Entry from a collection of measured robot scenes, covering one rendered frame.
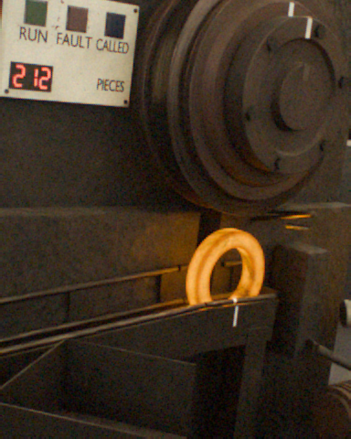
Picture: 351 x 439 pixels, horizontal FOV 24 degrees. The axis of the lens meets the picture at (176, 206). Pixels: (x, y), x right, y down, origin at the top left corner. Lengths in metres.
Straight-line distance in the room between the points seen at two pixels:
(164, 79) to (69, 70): 0.16
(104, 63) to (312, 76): 0.37
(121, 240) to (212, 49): 0.38
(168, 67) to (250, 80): 0.14
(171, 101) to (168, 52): 0.09
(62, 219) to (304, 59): 0.52
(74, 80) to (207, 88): 0.23
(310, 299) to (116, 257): 0.47
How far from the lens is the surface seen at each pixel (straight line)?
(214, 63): 1.40
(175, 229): 1.57
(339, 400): 1.75
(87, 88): 1.44
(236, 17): 1.44
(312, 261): 1.73
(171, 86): 1.38
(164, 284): 1.58
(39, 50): 1.38
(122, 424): 1.26
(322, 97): 1.53
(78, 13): 1.42
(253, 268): 1.64
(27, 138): 1.41
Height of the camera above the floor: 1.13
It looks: 9 degrees down
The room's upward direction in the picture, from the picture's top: 7 degrees clockwise
